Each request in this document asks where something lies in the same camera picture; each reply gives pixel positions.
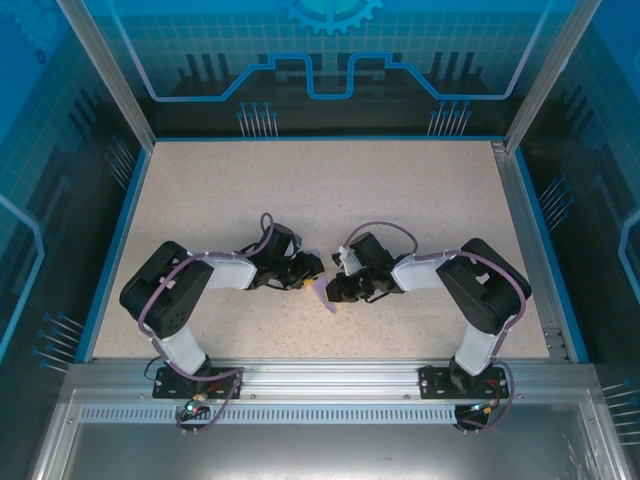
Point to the purple cloth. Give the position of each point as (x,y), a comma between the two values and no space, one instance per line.
(327,304)

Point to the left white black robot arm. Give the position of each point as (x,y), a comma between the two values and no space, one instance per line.
(230,270)

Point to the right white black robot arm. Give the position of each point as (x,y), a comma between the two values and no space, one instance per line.
(415,272)

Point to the grey metal tray sheet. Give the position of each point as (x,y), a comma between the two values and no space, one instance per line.
(325,450)

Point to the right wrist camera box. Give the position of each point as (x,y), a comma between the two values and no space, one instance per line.
(345,257)

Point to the long aluminium mounting rail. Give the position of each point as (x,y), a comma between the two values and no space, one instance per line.
(325,375)

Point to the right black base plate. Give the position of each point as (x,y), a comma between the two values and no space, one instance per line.
(432,382)

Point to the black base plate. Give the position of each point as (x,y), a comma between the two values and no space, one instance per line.
(167,387)
(432,382)

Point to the aluminium side rail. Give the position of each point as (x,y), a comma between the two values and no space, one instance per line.
(525,210)

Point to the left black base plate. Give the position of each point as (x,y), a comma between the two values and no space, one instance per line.
(167,387)

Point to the aluminium frame post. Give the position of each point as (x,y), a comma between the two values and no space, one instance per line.
(550,75)
(110,75)

